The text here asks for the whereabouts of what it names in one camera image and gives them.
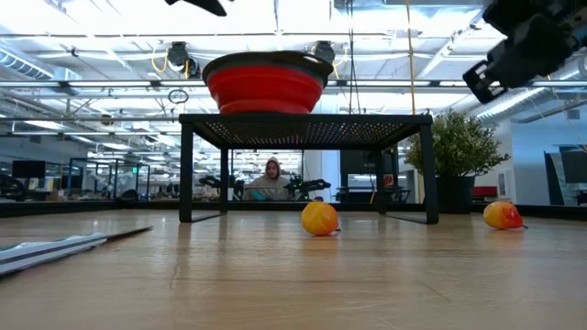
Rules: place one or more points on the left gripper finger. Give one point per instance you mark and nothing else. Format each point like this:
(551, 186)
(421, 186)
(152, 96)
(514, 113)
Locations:
(206, 5)

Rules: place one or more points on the red collapsible bowl grey rim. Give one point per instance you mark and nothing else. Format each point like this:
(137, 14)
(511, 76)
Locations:
(265, 89)

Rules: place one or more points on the red yellow toy pear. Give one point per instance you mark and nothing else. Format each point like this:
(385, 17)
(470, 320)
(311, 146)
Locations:
(502, 215)

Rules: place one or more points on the yellow orange toy pear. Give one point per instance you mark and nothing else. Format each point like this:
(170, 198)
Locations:
(318, 219)

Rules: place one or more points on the green potted plant black pot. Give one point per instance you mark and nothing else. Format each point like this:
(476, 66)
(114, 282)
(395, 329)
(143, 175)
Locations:
(458, 146)

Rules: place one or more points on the dark panel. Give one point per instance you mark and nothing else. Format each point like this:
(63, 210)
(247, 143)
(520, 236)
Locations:
(573, 169)

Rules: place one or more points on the black mesh metal rack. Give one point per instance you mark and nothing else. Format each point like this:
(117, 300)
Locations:
(302, 120)

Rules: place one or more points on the red box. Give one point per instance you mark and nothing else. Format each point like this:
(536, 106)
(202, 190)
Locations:
(485, 191)

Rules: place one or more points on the person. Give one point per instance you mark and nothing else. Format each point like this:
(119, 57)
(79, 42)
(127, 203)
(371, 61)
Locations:
(271, 183)

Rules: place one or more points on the teal tub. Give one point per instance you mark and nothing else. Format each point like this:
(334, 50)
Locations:
(258, 195)

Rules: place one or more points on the small black monitor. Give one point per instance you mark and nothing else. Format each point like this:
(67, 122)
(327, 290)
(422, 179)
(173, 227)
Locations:
(28, 168)

